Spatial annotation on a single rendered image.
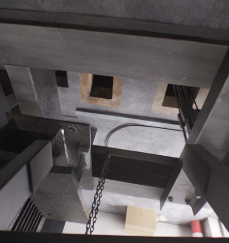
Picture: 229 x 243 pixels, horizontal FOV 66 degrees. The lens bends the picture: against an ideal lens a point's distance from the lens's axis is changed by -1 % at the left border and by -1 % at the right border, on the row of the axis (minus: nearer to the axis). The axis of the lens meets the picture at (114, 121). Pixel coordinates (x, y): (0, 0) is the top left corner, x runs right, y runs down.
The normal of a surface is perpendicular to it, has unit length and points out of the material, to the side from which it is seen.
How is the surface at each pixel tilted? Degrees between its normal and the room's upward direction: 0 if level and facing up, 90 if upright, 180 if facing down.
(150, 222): 90
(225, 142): 0
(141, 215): 90
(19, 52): 0
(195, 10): 0
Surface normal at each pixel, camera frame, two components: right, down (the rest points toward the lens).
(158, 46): -0.15, 0.62
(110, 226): 0.06, -0.77
